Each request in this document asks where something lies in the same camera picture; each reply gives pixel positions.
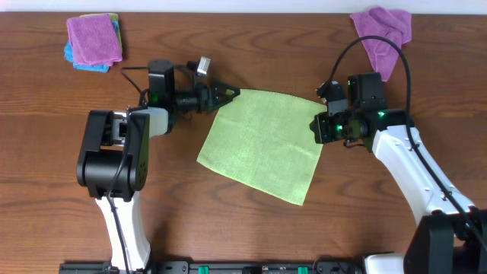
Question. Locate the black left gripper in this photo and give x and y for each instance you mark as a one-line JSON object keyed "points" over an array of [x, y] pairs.
{"points": [[208, 99]]}

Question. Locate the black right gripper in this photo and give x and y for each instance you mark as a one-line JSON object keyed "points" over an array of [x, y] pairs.
{"points": [[323, 129]]}

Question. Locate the light green microfiber cloth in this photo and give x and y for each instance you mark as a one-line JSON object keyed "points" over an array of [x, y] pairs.
{"points": [[262, 139]]}

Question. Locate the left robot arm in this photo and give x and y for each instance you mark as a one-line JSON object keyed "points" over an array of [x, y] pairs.
{"points": [[113, 160]]}

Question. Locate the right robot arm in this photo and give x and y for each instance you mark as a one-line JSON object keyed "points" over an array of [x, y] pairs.
{"points": [[451, 231]]}

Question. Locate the crumpled purple cloth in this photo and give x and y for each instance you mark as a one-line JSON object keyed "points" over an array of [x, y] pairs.
{"points": [[394, 25]]}

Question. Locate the folded green cloth in stack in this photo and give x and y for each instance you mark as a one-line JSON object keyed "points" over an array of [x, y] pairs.
{"points": [[114, 18]]}

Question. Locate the folded pink cloth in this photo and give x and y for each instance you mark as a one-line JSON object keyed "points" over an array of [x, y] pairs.
{"points": [[94, 40]]}

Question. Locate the folded blue cloth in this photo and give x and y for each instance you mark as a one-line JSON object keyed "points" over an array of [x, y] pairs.
{"points": [[69, 56]]}

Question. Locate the black mounting rail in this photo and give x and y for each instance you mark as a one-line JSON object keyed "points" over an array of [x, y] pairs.
{"points": [[251, 267]]}

